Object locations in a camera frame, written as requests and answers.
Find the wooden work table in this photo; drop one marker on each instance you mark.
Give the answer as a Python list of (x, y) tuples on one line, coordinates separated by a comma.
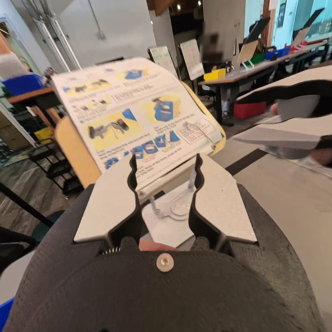
[(244, 72)]

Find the printed instruction sheet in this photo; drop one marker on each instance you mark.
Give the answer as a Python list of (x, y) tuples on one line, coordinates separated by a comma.
[(129, 88)]

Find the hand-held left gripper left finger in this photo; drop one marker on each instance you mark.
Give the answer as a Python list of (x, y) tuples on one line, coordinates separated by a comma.
[(106, 207)]

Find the yellow plastic bin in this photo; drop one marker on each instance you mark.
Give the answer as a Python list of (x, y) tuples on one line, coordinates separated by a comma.
[(215, 74)]

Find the blue plastic bin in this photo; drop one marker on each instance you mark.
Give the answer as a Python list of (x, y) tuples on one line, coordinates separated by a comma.
[(23, 84), (4, 316)]

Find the black office chair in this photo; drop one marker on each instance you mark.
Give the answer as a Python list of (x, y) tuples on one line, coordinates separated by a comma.
[(15, 244)]

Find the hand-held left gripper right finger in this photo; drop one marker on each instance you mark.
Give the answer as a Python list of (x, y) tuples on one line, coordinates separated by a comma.
[(225, 212)]

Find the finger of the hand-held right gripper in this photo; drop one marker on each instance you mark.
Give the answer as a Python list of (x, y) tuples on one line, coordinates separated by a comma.
[(301, 75), (295, 135)]

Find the black metal rack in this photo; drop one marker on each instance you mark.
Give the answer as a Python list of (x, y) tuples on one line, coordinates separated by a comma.
[(52, 166)]

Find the white easel board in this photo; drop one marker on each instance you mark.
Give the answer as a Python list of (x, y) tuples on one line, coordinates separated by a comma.
[(191, 58), (163, 61)]

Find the red plastic bin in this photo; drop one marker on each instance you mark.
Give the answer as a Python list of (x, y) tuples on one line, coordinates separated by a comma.
[(250, 110)]

